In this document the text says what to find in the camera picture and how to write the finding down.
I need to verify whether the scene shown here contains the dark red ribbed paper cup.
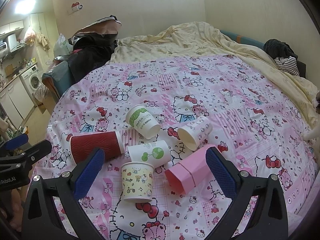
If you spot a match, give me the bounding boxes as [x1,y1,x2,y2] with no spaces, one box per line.
[69,132,125,164]

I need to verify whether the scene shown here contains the cream cartoon print paper cup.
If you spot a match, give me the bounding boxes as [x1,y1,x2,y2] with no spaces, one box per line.
[121,162,154,203]

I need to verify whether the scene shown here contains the white cup green leaf band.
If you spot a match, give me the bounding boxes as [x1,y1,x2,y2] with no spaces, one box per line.
[126,105,161,140]

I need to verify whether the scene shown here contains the white cup pink pattern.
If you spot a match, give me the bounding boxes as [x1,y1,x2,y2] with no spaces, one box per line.
[177,116,213,151]

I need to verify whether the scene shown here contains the white cup green tree print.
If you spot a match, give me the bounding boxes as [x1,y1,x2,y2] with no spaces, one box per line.
[128,140,171,168]

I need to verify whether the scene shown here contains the pink hexagonal paper cup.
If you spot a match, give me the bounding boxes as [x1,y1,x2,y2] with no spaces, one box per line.
[164,144,216,194]

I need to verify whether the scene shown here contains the white kitchen cabinets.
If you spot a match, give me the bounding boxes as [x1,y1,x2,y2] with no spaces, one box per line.
[1,77,34,128]

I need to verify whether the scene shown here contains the white washing machine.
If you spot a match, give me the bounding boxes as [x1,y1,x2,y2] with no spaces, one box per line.
[20,63,44,99]

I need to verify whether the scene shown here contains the pink Hello Kitty bedsheet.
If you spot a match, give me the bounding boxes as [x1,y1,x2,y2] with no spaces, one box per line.
[34,55,319,239]

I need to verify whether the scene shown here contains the white plastic bag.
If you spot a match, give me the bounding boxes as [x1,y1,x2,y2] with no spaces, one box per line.
[53,34,73,57]

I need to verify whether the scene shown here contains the striped black white garment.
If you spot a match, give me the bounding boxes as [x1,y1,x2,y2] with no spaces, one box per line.
[274,56,299,76]

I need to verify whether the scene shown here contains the black clothes pile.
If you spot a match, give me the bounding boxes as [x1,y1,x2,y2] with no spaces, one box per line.
[263,39,298,60]

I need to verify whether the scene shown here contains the cream yellow duvet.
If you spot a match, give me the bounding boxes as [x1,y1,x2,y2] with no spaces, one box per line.
[110,22,319,128]

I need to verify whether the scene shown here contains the teal bed frame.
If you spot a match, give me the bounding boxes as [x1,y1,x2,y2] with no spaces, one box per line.
[42,61,75,99]

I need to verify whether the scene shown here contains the red white wall hook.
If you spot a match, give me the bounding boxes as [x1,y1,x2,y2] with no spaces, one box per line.
[68,2,83,15]

